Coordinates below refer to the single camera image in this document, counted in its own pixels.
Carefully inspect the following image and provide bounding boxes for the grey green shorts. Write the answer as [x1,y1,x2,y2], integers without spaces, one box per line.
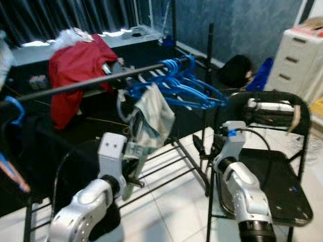
[124,83,176,201]

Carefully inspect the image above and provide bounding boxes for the blue plastic hanger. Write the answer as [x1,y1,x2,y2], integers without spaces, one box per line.
[169,54,229,109]
[126,58,228,110]
[5,96,28,127]

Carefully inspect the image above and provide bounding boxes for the orange plastic hanger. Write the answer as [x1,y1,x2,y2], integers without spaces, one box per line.
[0,151,31,193]

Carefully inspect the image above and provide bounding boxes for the black and white bag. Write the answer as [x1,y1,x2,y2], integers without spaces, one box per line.
[246,97,303,134]

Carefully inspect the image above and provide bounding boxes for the black carpet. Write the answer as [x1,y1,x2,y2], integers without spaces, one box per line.
[0,40,268,152]

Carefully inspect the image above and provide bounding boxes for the black round bag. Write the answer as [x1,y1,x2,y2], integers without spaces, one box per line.
[218,54,254,89]

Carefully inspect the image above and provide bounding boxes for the black folding chair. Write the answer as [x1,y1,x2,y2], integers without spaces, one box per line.
[206,90,314,242]

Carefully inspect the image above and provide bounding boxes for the blue cloth bag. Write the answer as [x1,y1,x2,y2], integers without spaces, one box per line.
[250,56,274,92]

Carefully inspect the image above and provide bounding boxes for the black t-shirt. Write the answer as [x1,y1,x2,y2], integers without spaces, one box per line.
[0,113,112,242]

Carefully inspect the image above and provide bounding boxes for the black metal clothes rack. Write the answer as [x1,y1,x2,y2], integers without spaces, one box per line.
[0,23,220,242]

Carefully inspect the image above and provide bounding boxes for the yellow cloth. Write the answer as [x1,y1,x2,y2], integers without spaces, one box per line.
[308,96,323,127]

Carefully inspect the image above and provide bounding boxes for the blue floor mop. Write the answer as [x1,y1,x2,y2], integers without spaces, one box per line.
[159,5,175,48]

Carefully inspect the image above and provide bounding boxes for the red garment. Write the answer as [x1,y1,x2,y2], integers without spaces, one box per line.
[49,34,119,131]

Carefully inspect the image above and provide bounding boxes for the white drawer unit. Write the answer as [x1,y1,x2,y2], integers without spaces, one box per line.
[265,25,323,99]

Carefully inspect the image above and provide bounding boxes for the white cloth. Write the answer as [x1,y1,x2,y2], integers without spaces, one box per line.
[53,28,94,50]

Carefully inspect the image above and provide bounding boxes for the dark striped curtain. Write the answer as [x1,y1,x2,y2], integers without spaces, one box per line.
[0,0,139,47]

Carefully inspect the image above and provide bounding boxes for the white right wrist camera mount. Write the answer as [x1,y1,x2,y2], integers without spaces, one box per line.
[214,120,248,167]

